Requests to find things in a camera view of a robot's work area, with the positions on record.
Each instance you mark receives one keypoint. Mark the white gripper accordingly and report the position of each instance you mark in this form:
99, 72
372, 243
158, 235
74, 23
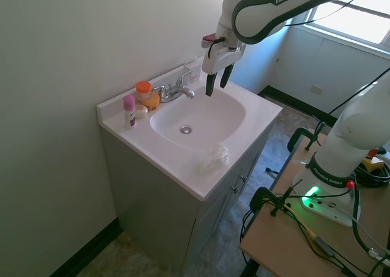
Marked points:
221, 57

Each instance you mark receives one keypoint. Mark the white tissue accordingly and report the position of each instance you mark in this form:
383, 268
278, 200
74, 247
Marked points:
214, 159

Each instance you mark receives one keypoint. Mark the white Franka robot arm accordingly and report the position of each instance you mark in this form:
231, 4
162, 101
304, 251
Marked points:
265, 11

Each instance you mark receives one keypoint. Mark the white cardboard box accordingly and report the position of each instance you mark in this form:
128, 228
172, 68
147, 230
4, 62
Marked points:
192, 72

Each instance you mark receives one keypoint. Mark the chrome faucet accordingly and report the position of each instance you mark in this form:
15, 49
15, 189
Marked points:
175, 92

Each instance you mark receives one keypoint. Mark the chrome sink drain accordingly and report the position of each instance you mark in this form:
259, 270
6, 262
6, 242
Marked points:
186, 129

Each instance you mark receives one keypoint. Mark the orange round container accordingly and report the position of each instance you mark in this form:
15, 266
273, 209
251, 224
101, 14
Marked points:
152, 101

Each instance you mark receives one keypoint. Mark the jar with orange lid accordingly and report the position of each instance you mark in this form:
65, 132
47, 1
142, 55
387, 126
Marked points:
143, 88

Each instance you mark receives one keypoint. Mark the black baseboard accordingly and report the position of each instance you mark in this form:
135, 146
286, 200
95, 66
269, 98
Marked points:
88, 243
298, 101

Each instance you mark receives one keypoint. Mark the small white round jar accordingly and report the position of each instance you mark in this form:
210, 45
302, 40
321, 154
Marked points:
141, 111

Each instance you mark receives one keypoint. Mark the white sink countertop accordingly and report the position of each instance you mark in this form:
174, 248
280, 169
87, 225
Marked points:
170, 155

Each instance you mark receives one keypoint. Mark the pink capped deodorant bottle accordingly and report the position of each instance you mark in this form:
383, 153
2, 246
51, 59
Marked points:
129, 110

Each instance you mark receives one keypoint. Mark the black C clamp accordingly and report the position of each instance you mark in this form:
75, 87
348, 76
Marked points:
297, 135
259, 194

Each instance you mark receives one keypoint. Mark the metal cabinet knob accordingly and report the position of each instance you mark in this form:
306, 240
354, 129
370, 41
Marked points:
242, 177
235, 189

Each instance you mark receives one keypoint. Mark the grey vanity cabinet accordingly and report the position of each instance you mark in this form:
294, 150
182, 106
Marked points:
158, 203

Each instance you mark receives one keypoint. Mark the window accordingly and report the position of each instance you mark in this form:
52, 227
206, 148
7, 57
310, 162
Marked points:
356, 17

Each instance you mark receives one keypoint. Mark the yellow emergency stop button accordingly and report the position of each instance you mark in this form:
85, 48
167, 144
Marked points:
373, 164

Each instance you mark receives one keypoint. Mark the wooden table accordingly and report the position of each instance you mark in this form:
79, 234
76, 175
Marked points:
280, 246

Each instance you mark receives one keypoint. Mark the white wall outlet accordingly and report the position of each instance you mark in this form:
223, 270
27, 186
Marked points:
317, 89

